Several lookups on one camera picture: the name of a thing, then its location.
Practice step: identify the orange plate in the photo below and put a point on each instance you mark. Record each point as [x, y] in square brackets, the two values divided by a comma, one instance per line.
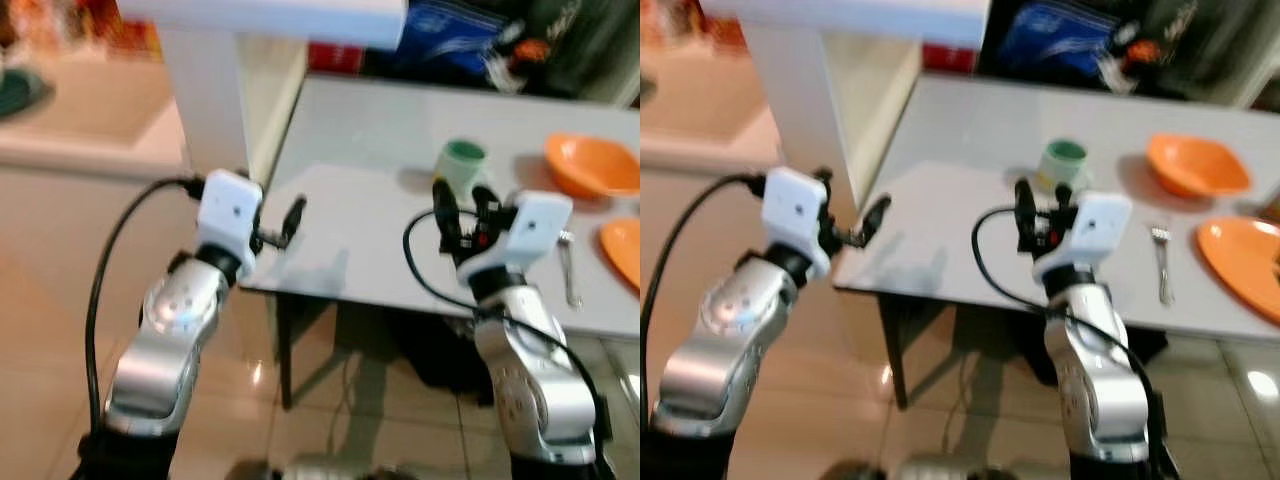
[625, 250]
[1240, 260]

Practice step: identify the dark table leg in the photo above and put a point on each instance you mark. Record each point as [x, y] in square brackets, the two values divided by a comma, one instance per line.
[284, 350]
[893, 350]

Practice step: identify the orange and black device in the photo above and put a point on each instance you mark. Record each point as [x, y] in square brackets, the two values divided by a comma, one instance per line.
[1143, 50]
[532, 50]

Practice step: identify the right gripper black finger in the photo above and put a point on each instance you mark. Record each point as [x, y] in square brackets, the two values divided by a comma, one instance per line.
[1027, 215]
[447, 215]
[1065, 200]
[488, 205]

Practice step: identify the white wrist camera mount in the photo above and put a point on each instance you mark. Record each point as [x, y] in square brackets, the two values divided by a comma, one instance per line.
[535, 230]
[1095, 230]
[228, 215]
[795, 215]

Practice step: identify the red cardboard box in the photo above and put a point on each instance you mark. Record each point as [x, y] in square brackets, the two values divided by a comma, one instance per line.
[335, 57]
[948, 58]

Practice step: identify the orange bowl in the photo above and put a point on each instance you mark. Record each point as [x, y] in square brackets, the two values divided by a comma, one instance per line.
[590, 165]
[1195, 165]

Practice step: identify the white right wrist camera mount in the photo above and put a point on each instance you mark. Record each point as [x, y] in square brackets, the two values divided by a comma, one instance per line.
[1095, 230]
[535, 230]

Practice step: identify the dark green round object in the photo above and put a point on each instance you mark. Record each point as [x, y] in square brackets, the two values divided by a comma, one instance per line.
[18, 92]

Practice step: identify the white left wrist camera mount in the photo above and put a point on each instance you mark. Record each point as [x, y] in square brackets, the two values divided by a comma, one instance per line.
[795, 215]
[228, 215]

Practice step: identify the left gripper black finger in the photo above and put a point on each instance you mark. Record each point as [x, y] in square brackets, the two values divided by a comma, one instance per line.
[293, 220]
[875, 220]

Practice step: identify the white shelf unit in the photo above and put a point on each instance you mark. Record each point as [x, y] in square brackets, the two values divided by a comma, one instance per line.
[790, 90]
[215, 90]

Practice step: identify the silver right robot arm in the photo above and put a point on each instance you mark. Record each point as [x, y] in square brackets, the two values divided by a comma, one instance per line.
[1100, 370]
[535, 370]

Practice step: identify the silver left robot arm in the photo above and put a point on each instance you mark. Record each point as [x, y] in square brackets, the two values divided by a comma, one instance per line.
[165, 320]
[715, 330]

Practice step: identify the white cup green inside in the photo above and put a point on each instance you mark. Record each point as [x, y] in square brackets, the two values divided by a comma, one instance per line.
[1062, 160]
[462, 165]

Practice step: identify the silver fork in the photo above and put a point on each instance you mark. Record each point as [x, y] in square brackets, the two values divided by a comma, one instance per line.
[570, 270]
[1163, 265]

